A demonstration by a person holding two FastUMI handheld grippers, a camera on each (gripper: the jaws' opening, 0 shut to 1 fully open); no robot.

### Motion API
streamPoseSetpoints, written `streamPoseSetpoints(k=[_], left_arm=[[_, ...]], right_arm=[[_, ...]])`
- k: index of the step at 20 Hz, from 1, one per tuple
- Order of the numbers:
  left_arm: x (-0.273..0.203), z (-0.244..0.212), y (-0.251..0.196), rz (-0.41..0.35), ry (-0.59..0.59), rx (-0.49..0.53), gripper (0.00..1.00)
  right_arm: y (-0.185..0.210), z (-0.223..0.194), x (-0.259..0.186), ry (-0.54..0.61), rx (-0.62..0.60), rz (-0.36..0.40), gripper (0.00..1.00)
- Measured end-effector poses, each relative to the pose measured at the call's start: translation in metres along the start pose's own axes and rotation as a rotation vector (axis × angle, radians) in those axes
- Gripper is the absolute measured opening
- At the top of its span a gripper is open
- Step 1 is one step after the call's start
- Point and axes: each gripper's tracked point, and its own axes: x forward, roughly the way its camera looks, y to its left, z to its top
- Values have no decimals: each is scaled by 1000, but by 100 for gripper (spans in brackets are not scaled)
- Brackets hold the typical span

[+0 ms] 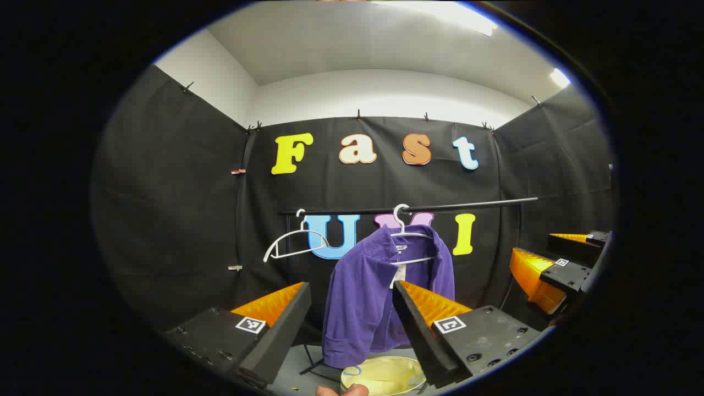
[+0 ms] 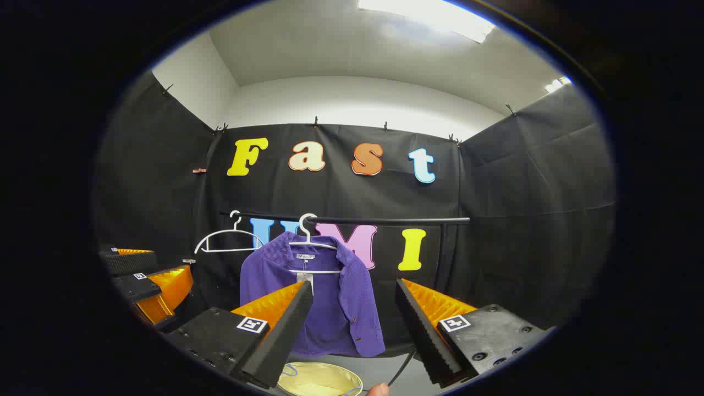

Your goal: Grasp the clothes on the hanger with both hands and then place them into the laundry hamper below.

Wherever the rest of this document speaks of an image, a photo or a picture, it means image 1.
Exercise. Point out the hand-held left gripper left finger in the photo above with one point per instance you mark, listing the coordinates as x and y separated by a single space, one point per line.
286 330

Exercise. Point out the white clothes hanger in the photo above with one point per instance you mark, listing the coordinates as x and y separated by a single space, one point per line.
301 230
402 224

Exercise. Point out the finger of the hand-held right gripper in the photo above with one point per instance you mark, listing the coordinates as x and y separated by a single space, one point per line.
566 275
577 250

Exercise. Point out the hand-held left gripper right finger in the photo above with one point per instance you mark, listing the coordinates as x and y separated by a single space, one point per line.
418 335

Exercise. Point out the cream laundry hamper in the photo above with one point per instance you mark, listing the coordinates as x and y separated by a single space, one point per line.
385 377

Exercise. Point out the small ceiling light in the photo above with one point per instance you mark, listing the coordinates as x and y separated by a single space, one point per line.
560 77

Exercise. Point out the black clothes rail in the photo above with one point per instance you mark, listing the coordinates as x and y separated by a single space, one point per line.
467 204

